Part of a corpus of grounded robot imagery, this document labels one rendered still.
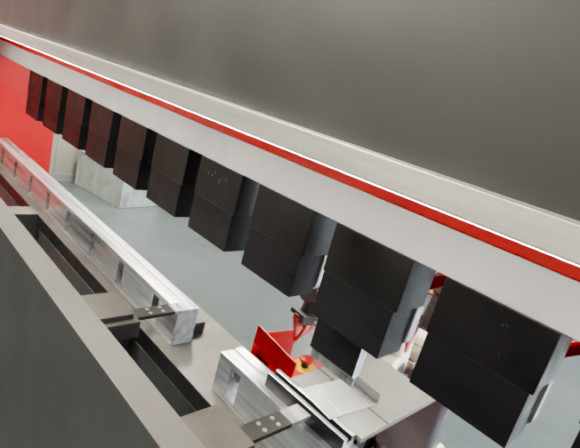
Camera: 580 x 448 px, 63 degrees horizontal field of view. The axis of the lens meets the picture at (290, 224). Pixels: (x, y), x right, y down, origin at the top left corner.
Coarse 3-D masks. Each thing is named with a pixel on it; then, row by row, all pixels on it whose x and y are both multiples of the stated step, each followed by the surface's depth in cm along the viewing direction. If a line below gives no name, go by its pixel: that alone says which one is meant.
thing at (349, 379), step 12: (324, 324) 83; (324, 336) 83; (336, 336) 81; (312, 348) 86; (324, 348) 83; (336, 348) 81; (348, 348) 79; (360, 348) 77; (324, 360) 84; (336, 360) 81; (348, 360) 79; (360, 360) 78; (336, 372) 82; (348, 372) 79; (348, 384) 80
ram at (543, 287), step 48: (0, 48) 208; (96, 96) 140; (144, 96) 120; (192, 144) 105; (240, 144) 94; (288, 192) 84; (336, 192) 77; (384, 192) 70; (384, 240) 70; (432, 240) 65; (480, 240) 61; (480, 288) 60; (528, 288) 56; (576, 288) 53; (576, 336) 53
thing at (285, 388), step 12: (276, 372) 94; (264, 384) 93; (276, 384) 90; (288, 384) 91; (288, 396) 88; (300, 396) 87; (312, 408) 85; (312, 420) 84; (324, 420) 82; (324, 432) 82; (336, 432) 80; (348, 432) 81; (336, 444) 80; (348, 444) 81
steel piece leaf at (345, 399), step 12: (324, 384) 93; (336, 384) 94; (360, 384) 95; (324, 396) 89; (336, 396) 90; (348, 396) 91; (360, 396) 92; (372, 396) 92; (336, 408) 86; (348, 408) 87; (360, 408) 88
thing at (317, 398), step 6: (306, 390) 89; (312, 390) 90; (312, 396) 88; (318, 396) 88; (312, 402) 87; (318, 402) 87; (324, 402) 87; (318, 408) 85; (324, 408) 85; (330, 408) 86; (330, 414) 84; (336, 414) 85
